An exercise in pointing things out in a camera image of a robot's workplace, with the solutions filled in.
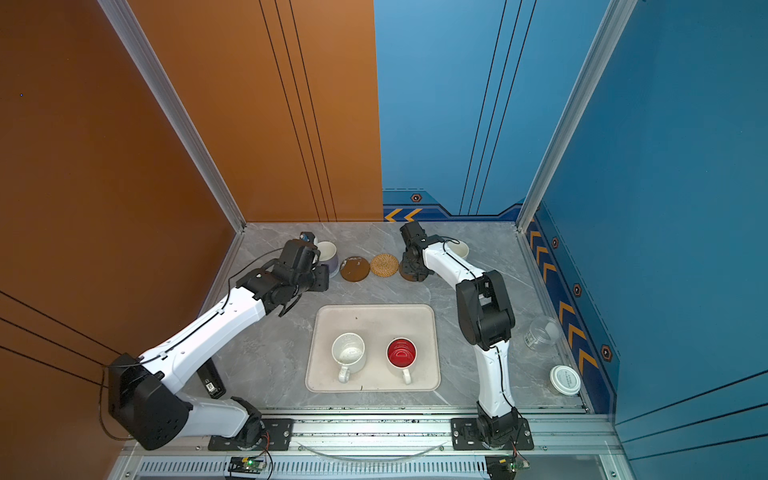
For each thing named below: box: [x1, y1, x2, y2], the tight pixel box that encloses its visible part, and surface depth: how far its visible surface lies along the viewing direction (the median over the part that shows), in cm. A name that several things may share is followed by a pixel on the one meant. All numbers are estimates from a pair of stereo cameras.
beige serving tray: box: [305, 304, 441, 392], surface depth 91 cm
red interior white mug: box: [386, 336, 417, 385], surface depth 82 cm
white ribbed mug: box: [332, 332, 366, 384], surface depth 82 cm
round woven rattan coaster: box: [370, 253, 399, 277], surface depth 111 cm
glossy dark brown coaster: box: [340, 256, 371, 283], surface depth 108 cm
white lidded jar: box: [549, 365, 581, 395], surface depth 77 cm
